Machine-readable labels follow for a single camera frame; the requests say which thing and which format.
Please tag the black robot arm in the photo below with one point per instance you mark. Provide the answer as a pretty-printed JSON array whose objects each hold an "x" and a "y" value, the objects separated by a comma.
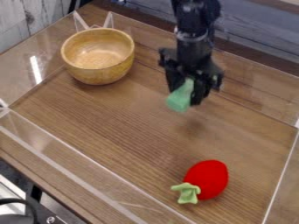
[{"x": 196, "y": 16}]

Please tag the green rectangular block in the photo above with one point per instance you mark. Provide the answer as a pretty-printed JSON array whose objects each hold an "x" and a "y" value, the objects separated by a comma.
[{"x": 179, "y": 99}]

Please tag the red plush strawberry toy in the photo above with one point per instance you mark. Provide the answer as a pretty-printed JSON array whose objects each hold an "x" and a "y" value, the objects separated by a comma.
[{"x": 204, "y": 182}]

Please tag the brown wooden bowl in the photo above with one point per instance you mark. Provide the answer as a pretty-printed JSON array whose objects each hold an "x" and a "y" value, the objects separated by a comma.
[{"x": 97, "y": 55}]

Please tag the clear acrylic tray wall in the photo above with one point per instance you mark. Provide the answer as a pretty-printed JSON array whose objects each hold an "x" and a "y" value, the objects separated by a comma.
[{"x": 85, "y": 186}]

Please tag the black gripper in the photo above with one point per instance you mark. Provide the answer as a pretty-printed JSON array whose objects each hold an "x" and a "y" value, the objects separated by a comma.
[{"x": 188, "y": 61}]

